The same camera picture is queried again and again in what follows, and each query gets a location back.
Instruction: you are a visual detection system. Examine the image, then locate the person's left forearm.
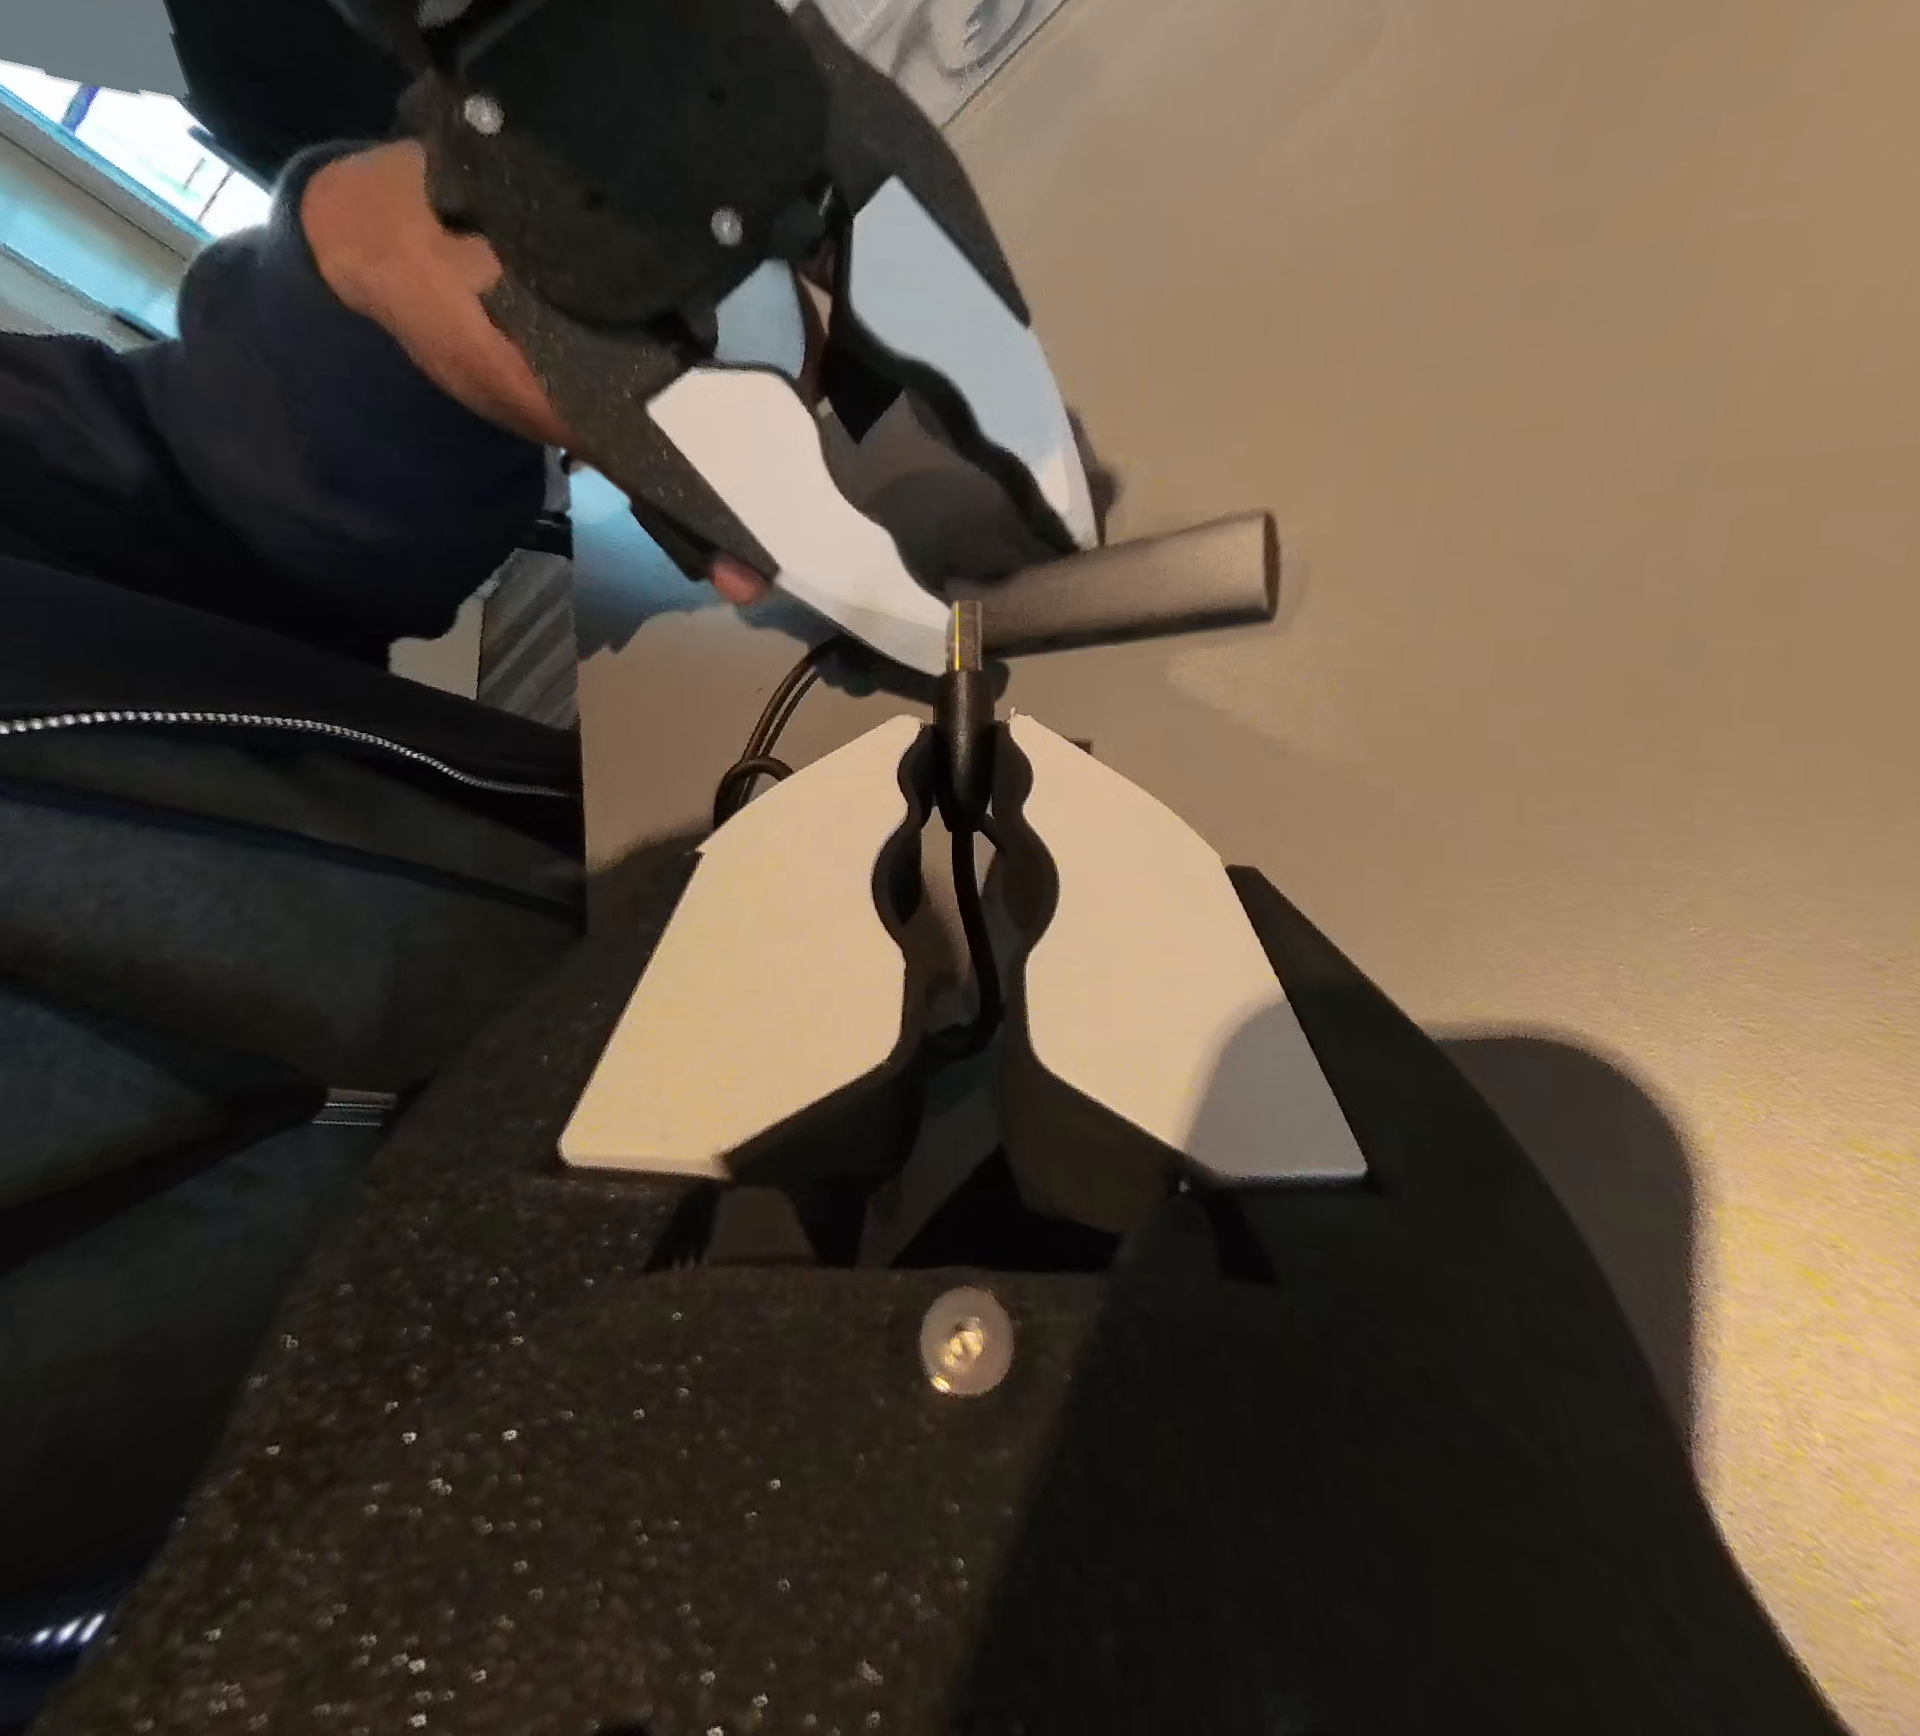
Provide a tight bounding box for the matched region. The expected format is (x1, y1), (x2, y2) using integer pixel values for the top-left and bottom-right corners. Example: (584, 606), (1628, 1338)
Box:
(0, 145), (572, 674)

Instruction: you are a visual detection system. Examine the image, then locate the person's left hand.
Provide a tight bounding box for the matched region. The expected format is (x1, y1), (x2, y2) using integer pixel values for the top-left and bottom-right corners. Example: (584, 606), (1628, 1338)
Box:
(300, 137), (579, 454)

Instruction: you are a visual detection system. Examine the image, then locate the person's torso in dark jacket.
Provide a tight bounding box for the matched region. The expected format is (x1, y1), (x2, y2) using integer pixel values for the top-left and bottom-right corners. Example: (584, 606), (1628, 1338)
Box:
(0, 535), (603, 1617)

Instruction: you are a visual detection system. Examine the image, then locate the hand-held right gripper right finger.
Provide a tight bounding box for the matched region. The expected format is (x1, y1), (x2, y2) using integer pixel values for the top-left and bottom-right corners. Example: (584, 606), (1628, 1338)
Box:
(984, 707), (1375, 1204)

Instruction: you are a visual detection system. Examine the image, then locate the grey usb hub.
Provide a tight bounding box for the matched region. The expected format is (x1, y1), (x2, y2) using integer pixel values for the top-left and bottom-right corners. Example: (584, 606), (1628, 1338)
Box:
(966, 509), (1286, 662)

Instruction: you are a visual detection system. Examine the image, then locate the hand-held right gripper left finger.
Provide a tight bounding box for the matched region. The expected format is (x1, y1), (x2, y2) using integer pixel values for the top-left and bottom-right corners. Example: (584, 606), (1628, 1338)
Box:
(557, 707), (950, 1198)

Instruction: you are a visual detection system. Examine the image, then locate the black usb cable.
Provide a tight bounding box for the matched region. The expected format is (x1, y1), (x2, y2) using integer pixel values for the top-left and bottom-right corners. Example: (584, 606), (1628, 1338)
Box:
(713, 596), (1028, 1053)

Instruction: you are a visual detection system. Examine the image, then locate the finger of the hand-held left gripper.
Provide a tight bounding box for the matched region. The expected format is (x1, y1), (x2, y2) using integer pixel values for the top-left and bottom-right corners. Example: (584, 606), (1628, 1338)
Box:
(850, 176), (1101, 555)
(646, 356), (968, 681)

